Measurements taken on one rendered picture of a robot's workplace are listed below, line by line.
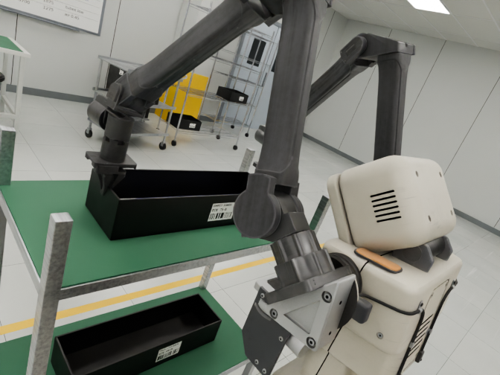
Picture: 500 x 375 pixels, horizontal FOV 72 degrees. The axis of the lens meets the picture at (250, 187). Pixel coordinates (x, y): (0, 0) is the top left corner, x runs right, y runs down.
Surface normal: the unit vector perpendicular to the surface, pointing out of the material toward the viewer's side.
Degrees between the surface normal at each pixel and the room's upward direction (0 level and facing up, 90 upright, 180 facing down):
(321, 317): 90
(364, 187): 90
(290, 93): 79
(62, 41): 90
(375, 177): 90
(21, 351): 0
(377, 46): 100
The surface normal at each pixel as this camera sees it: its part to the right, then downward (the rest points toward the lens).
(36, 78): 0.65, 0.47
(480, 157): -0.69, 0.02
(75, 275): 0.33, -0.88
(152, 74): -0.45, -0.06
